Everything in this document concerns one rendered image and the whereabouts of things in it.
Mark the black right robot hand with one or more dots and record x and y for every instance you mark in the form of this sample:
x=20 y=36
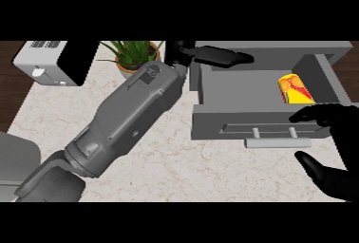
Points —
x=343 y=183

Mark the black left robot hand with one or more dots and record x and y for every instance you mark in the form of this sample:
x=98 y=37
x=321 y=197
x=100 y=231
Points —
x=219 y=56

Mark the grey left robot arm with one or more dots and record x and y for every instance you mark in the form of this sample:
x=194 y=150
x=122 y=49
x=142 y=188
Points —
x=131 y=107

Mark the grey drawer box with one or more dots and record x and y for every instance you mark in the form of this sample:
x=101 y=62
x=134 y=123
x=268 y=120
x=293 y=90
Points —
x=243 y=87

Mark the yellow cup with orange print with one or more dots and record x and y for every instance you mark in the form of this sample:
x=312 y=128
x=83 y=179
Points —
x=298 y=90

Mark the grey drawer front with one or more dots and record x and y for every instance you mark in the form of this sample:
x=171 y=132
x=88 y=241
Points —
x=207 y=125

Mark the grey cabinet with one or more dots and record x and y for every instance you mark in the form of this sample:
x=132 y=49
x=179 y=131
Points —
x=281 y=47

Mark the potted green plant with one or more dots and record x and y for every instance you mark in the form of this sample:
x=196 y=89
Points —
x=135 y=53

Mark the white and black toaster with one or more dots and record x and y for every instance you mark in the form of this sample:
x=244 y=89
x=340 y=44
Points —
x=40 y=61

